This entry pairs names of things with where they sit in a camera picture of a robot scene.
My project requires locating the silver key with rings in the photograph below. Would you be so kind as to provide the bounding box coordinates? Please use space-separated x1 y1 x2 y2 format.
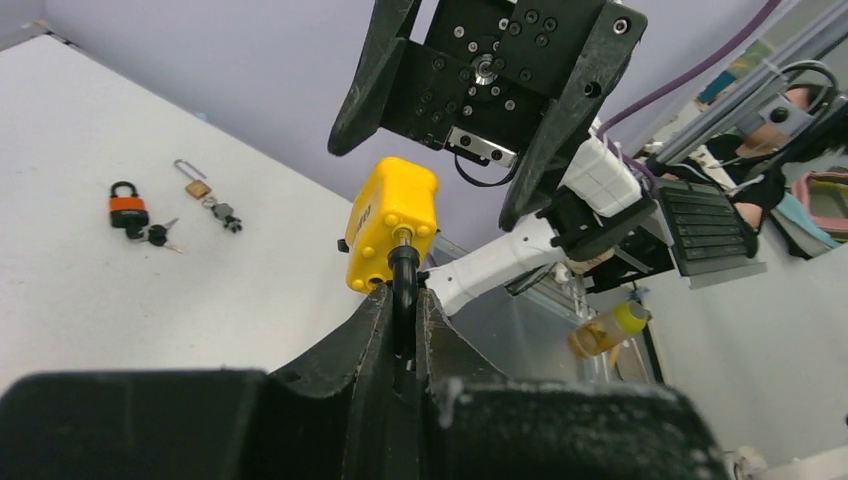
201 196 218 211

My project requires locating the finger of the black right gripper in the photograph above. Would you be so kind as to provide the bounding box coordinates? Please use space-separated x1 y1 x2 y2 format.
327 0 421 156
498 1 648 231

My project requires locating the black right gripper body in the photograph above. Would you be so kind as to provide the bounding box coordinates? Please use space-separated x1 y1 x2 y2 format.
380 1 603 167

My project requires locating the brass long-shackle padlock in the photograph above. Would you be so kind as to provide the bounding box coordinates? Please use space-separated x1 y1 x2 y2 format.
173 159 212 200

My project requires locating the aluminium frame rail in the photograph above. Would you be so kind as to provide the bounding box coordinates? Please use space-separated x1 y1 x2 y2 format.
655 1 847 165

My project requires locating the yellow Opel padlock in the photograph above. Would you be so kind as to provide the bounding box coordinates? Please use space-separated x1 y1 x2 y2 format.
337 156 441 359

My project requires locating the black-headed silver spare key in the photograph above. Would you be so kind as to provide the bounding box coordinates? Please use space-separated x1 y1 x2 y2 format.
147 218 179 248

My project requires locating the yellow-capped bottle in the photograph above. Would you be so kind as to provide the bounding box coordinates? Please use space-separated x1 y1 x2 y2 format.
568 300 652 359

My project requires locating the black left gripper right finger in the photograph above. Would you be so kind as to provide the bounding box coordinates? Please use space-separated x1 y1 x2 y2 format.
416 289 727 479

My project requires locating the person in background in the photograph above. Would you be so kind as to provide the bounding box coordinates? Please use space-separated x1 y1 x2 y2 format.
705 111 847 233

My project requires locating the orange Opel padlock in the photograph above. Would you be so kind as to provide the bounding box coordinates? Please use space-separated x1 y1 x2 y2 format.
108 181 149 229

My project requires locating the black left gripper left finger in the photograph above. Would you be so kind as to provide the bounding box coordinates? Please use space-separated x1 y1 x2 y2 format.
1 285 393 479

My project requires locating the black-headed dark spare key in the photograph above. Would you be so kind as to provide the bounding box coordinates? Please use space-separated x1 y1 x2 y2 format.
160 241 185 254

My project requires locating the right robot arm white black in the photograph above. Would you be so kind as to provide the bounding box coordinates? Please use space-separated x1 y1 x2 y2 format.
327 1 659 314

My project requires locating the black-headed key in orange padlock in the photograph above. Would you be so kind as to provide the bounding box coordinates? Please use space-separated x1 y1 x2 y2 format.
125 226 148 242

